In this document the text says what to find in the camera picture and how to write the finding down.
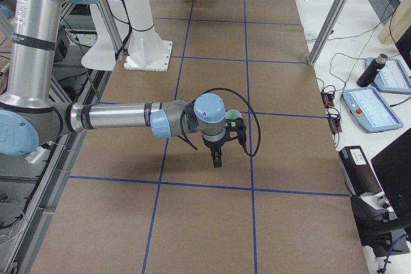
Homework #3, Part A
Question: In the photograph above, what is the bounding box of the black computer monitor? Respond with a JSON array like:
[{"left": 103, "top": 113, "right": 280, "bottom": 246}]
[{"left": 371, "top": 31, "right": 411, "bottom": 217}]

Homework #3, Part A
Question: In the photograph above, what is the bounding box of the black labelled box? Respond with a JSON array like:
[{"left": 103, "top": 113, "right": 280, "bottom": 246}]
[{"left": 338, "top": 146, "right": 382, "bottom": 196}]

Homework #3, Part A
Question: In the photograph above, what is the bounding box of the white camera stand pedestal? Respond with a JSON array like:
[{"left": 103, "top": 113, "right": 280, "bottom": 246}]
[{"left": 124, "top": 0, "right": 173, "bottom": 72}]

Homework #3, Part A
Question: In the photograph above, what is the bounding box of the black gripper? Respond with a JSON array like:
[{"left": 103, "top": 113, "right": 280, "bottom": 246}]
[{"left": 202, "top": 134, "right": 224, "bottom": 168}]

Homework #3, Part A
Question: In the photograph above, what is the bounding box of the light green cup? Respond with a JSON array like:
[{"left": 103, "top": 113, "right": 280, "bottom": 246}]
[{"left": 225, "top": 109, "right": 242, "bottom": 121}]

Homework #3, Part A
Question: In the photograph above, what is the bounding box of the far blue teach pendant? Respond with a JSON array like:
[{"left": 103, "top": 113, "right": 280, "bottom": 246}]
[{"left": 372, "top": 58, "right": 410, "bottom": 94}]

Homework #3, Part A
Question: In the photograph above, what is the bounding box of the brown paper table cover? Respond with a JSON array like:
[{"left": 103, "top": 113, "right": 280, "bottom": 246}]
[{"left": 31, "top": 0, "right": 367, "bottom": 273}]

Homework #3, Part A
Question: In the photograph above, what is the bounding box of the blue teach pendant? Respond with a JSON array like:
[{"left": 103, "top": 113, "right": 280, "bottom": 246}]
[
  {"left": 342, "top": 87, "right": 403, "bottom": 133},
  {"left": 372, "top": 58, "right": 410, "bottom": 94}
]

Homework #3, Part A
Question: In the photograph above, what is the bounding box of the usb hub with cables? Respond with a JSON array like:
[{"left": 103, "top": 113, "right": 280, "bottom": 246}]
[{"left": 320, "top": 85, "right": 342, "bottom": 135}]

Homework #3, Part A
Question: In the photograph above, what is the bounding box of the aluminium frame post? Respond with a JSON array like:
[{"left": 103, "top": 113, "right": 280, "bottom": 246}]
[{"left": 307, "top": 0, "right": 347, "bottom": 67}]

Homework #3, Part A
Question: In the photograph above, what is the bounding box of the near blue teach pendant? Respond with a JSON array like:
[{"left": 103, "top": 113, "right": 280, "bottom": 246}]
[{"left": 342, "top": 87, "right": 403, "bottom": 133}]

